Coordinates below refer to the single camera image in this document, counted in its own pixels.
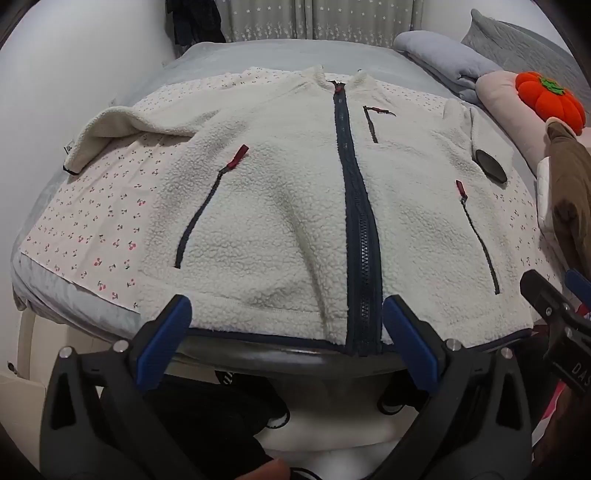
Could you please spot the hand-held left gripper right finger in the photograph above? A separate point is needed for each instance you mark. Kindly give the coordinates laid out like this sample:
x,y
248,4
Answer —
x,y
411,341

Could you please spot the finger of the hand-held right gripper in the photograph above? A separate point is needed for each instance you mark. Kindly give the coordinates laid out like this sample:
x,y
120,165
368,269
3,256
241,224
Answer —
x,y
579,284
542,293

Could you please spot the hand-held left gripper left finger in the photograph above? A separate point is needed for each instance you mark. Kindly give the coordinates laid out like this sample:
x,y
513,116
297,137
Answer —
x,y
166,327

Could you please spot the white fleece zip jacket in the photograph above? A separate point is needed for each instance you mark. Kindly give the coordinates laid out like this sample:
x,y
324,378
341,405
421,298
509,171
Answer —
x,y
286,207

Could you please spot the dark hanging clothes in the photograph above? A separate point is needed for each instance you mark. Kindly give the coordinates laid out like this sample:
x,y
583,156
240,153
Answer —
x,y
194,21

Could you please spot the person's dark pants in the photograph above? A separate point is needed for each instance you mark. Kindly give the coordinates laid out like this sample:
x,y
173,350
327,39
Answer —
x,y
217,420

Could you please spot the cherry print bed sheet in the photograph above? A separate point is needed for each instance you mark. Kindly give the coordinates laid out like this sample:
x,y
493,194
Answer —
x,y
92,221

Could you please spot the orange pumpkin plush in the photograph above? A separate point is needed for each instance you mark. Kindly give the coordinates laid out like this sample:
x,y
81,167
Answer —
x,y
554,101

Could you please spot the pink pillow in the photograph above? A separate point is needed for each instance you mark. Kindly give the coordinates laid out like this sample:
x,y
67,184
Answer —
x,y
503,99

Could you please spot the grey quilted pillow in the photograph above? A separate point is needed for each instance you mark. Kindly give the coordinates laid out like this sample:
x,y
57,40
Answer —
x,y
508,41

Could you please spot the folded grey blanket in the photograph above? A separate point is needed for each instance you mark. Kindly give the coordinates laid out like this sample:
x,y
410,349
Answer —
x,y
438,55

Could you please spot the grey bed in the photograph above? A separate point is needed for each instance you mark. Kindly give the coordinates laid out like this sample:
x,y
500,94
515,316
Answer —
x,y
258,55

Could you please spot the grey star print curtain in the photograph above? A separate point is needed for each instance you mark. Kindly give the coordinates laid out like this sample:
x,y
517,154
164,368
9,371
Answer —
x,y
277,18

